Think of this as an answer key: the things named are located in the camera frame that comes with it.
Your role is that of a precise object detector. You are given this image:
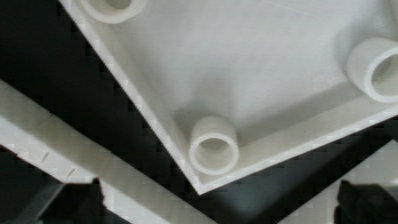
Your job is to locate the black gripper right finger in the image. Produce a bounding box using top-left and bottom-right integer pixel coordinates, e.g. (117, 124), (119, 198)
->
(334, 180), (398, 224)

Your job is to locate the white square tabletop tray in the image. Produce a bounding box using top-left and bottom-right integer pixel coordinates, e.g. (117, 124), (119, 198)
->
(59, 0), (398, 193)

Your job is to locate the white U-shaped obstacle fence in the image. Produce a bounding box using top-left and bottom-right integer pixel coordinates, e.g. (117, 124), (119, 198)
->
(0, 81), (398, 224)

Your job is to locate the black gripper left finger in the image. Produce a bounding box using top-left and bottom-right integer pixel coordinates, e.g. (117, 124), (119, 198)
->
(11, 178), (130, 224)

